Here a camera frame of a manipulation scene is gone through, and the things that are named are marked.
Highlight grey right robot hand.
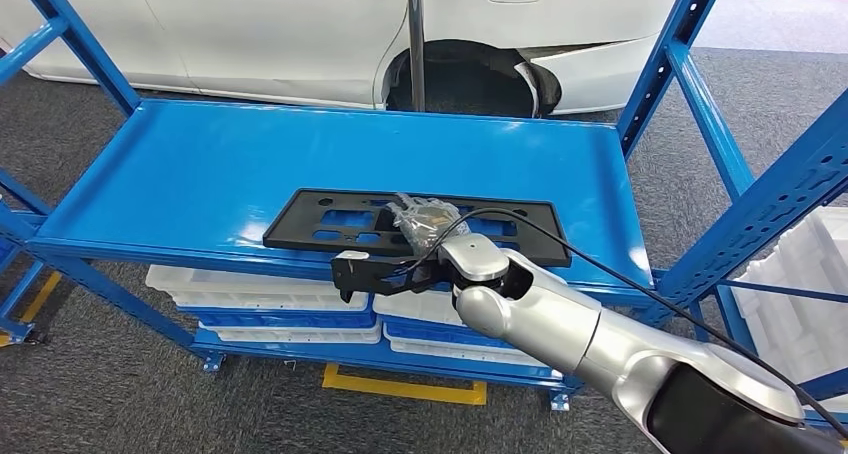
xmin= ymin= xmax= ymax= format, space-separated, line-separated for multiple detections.
xmin=387 ymin=192 xmax=473 ymax=257

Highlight black plastic plate part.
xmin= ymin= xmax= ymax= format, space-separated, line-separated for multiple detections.
xmin=262 ymin=187 xmax=573 ymax=269

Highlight clear plastic hand wrap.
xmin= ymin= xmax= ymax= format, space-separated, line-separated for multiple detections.
xmin=386 ymin=192 xmax=473 ymax=257

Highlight white plastic tray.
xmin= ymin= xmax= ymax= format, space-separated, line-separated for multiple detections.
xmin=198 ymin=321 xmax=384 ymax=346
xmin=372 ymin=290 xmax=465 ymax=328
xmin=384 ymin=334 xmax=564 ymax=381
xmin=145 ymin=264 xmax=371 ymax=313

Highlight black wheel arch liner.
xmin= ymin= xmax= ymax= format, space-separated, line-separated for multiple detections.
xmin=384 ymin=38 xmax=564 ymax=119

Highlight chrome pole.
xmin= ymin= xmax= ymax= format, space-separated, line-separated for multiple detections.
xmin=405 ymin=0 xmax=427 ymax=113

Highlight white car body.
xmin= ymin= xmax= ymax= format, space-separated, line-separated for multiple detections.
xmin=0 ymin=0 xmax=848 ymax=118

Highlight white plastic bin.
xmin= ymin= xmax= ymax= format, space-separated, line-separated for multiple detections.
xmin=728 ymin=205 xmax=848 ymax=387

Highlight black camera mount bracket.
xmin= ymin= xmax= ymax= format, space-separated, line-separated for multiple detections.
xmin=331 ymin=255 xmax=458 ymax=305

